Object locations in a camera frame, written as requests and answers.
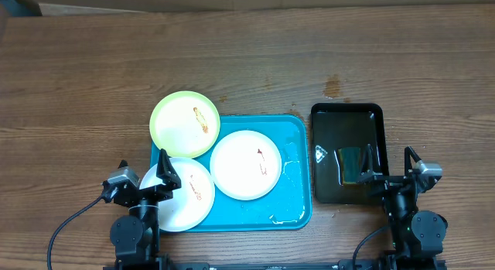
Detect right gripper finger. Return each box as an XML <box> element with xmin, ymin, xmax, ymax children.
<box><xmin>358</xmin><ymin>144</ymin><xmax>376</xmax><ymax>182</ymax></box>
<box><xmin>405</xmin><ymin>146</ymin><xmax>421</xmax><ymax>173</ymax></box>

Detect green yellow sponge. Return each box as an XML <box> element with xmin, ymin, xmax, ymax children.
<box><xmin>336</xmin><ymin>147</ymin><xmax>361</xmax><ymax>186</ymax></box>

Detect white plate with orange stain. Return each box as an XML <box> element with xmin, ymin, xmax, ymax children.
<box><xmin>158</xmin><ymin>158</ymin><xmax>215</xmax><ymax>232</ymax></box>

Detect white plate with red stain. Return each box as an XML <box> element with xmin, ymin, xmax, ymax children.
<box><xmin>210</xmin><ymin>130</ymin><xmax>282</xmax><ymax>200</ymax></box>

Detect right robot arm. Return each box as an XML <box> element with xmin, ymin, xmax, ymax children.
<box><xmin>351</xmin><ymin>145</ymin><xmax>448</xmax><ymax>269</ymax></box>

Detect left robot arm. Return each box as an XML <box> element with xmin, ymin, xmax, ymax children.
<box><xmin>102</xmin><ymin>149</ymin><xmax>181</xmax><ymax>269</ymax></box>

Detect black water tray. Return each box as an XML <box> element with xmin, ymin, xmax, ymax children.
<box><xmin>311</xmin><ymin>103</ymin><xmax>389</xmax><ymax>206</ymax></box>

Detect blue plastic tray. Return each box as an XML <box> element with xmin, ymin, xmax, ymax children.
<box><xmin>185</xmin><ymin>114</ymin><xmax>312</xmax><ymax>232</ymax></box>

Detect yellow-green plate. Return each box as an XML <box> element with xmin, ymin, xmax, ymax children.
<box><xmin>148</xmin><ymin>91</ymin><xmax>220</xmax><ymax>158</ymax></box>

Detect right black cable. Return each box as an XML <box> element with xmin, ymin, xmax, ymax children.
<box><xmin>351</xmin><ymin>223</ymin><xmax>392</xmax><ymax>269</ymax></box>

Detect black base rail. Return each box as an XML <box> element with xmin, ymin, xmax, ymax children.
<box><xmin>104</xmin><ymin>258</ymin><xmax>448</xmax><ymax>270</ymax></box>

